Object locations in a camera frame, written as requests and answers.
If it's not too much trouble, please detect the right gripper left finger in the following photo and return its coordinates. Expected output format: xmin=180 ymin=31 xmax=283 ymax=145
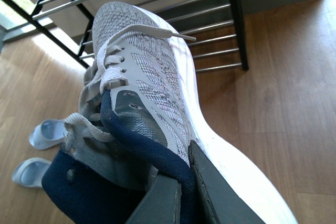
xmin=127 ymin=174 xmax=182 ymax=224

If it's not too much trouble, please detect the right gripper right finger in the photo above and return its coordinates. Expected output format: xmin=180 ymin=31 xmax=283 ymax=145
xmin=188 ymin=141 xmax=264 ymax=223

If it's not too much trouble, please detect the grey sneaker one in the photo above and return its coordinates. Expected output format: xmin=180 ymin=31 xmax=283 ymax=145
xmin=42 ymin=2 xmax=296 ymax=223

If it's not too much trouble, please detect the light blue slipper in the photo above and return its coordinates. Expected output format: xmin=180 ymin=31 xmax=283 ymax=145
xmin=29 ymin=119 xmax=67 ymax=150
xmin=12 ymin=157 xmax=51 ymax=188

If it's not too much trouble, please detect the black metal shoe rack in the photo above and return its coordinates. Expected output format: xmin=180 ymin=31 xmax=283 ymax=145
xmin=1 ymin=0 xmax=249 ymax=73

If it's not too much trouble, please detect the dark window frame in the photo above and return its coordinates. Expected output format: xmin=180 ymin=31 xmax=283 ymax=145
xmin=0 ymin=0 xmax=56 ymax=54

